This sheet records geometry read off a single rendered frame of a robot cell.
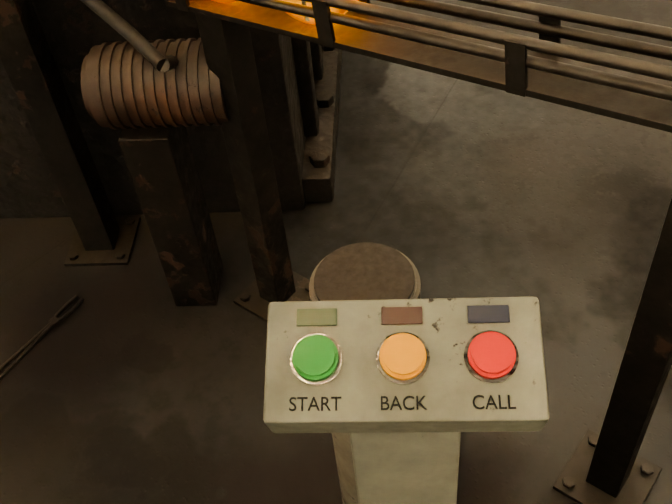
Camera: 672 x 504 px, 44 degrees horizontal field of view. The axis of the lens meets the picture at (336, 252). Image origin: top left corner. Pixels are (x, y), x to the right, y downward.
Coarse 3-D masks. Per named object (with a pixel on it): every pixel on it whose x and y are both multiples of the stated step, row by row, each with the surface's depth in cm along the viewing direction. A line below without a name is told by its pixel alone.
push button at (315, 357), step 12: (312, 336) 71; (324, 336) 71; (300, 348) 71; (312, 348) 71; (324, 348) 71; (336, 348) 71; (300, 360) 70; (312, 360) 70; (324, 360) 70; (336, 360) 70; (300, 372) 70; (312, 372) 70; (324, 372) 70
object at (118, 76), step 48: (96, 48) 121; (192, 48) 119; (96, 96) 119; (144, 96) 118; (192, 96) 118; (144, 144) 126; (144, 192) 134; (192, 192) 139; (192, 240) 142; (192, 288) 151
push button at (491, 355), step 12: (480, 336) 70; (492, 336) 70; (504, 336) 70; (480, 348) 69; (492, 348) 69; (504, 348) 69; (468, 360) 70; (480, 360) 69; (492, 360) 69; (504, 360) 69; (480, 372) 69; (492, 372) 68; (504, 372) 69
